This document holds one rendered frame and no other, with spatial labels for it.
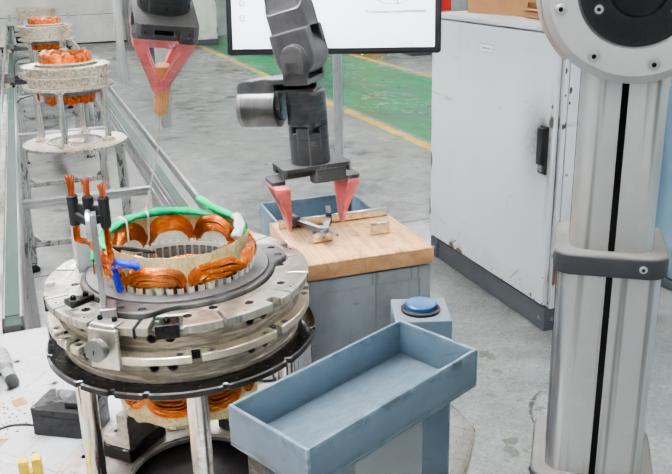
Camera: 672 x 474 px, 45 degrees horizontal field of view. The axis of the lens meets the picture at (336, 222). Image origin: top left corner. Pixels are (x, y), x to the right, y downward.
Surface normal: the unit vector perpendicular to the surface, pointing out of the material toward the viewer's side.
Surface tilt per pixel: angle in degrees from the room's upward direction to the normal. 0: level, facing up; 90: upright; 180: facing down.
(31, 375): 0
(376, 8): 83
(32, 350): 0
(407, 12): 83
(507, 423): 0
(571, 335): 90
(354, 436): 90
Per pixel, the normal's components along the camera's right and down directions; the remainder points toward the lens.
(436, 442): 0.02, 0.32
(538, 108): -0.93, 0.12
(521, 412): -0.03, -0.95
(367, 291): 0.33, 0.29
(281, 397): 0.71, 0.21
